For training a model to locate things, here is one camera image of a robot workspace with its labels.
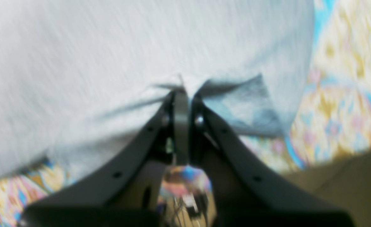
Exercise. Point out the grey T-shirt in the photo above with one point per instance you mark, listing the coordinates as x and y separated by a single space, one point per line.
79 78

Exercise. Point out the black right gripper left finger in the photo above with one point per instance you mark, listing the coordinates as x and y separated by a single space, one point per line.
124 191

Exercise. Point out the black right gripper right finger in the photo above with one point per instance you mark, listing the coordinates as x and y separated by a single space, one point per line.
247 193

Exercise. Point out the patterned tablecloth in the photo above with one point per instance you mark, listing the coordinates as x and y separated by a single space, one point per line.
333 120

